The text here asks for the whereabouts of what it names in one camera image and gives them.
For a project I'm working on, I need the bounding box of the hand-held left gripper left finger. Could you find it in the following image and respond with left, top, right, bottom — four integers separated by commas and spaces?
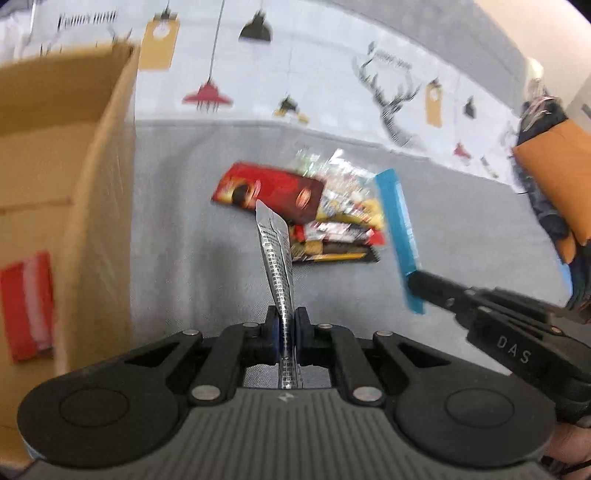
124, 305, 283, 408

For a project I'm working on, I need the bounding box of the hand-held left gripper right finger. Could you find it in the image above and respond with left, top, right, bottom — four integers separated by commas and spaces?
294, 306, 455, 408

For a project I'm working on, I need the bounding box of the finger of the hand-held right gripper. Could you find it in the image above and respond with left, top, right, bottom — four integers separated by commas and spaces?
406, 270, 483, 329

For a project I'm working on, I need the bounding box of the blue snack packet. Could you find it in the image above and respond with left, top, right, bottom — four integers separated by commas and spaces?
374, 168, 426, 315

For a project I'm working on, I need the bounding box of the silver foil snack packet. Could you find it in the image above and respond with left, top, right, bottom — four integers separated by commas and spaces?
255, 199, 304, 389

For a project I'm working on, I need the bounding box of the brown cardboard box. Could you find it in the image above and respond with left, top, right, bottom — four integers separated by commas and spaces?
0, 41, 142, 468

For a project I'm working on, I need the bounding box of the person's right hand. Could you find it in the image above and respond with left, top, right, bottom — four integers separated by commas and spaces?
547, 421, 591, 472

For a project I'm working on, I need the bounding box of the black yellow snack packet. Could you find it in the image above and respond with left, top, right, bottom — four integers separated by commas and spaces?
291, 242, 380, 265

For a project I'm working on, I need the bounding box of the red white snack bar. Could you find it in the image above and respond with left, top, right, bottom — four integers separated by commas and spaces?
290, 220, 386, 246

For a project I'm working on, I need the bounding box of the clear bag of candies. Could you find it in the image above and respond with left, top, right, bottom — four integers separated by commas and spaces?
294, 147, 387, 232

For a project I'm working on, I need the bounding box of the red snack packet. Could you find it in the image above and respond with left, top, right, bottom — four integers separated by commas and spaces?
211, 162, 326, 222

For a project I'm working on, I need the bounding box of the orange cloth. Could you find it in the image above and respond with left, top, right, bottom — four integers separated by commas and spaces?
512, 117, 591, 265

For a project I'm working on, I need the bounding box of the printed grey cloth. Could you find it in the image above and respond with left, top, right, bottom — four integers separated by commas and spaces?
0, 0, 525, 186

